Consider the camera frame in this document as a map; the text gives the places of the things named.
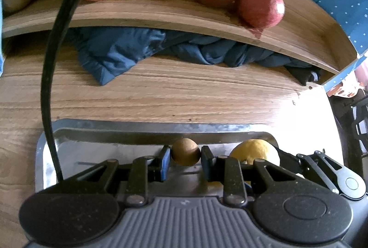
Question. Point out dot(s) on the metal tray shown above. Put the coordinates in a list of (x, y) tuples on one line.
[(115, 136)]

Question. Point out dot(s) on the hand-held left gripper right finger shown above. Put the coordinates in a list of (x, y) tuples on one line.
[(205, 164)]

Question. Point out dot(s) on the small brown kiwi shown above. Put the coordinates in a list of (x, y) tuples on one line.
[(185, 151)]

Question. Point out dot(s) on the wooden desk shelf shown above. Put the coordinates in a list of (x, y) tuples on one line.
[(143, 11)]

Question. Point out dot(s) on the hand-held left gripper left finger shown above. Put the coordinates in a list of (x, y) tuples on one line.
[(165, 164)]

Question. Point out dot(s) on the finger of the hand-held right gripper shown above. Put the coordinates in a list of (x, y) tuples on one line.
[(325, 170)]

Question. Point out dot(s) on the yellow lemon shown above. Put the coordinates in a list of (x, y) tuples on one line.
[(253, 150)]

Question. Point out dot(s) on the pink sofa cloth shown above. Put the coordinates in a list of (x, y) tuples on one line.
[(346, 91)]

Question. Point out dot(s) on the dark blue cloth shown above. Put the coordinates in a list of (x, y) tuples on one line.
[(115, 49)]

